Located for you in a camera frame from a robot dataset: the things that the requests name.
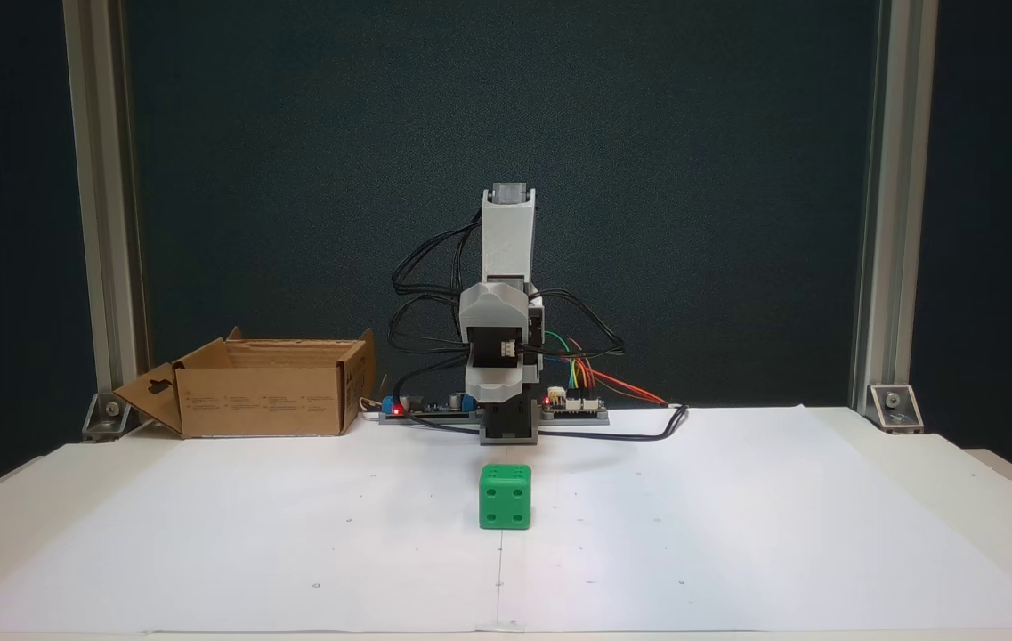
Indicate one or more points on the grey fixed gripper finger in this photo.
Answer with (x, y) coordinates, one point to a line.
(497, 390)

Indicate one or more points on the green die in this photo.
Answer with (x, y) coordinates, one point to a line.
(506, 499)

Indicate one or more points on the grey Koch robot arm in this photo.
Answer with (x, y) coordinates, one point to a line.
(506, 231)

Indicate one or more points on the grey board mounting plate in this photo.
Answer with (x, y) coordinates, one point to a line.
(577, 419)

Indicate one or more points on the small black circuit board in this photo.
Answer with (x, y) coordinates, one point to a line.
(586, 406)

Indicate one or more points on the blue circuit board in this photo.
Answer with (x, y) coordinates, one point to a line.
(394, 408)

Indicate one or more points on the open cardboard box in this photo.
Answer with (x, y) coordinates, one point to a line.
(256, 401)

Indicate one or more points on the aluminium corner bracket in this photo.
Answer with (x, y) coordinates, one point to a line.
(895, 408)
(107, 418)

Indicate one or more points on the aluminium frame post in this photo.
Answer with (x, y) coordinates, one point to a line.
(893, 178)
(105, 178)

